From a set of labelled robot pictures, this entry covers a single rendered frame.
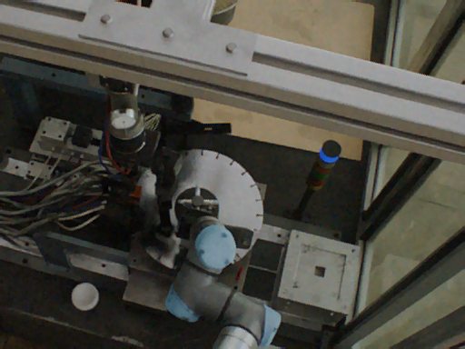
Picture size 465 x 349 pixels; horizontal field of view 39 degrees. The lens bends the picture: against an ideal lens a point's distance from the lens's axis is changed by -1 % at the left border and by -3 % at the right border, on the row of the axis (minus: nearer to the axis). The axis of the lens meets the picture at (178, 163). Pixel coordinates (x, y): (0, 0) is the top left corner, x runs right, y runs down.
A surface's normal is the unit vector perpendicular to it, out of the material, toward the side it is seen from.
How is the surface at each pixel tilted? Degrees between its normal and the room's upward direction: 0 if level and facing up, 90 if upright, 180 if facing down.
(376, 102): 0
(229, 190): 0
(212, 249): 32
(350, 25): 0
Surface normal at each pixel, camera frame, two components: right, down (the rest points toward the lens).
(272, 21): 0.03, -0.44
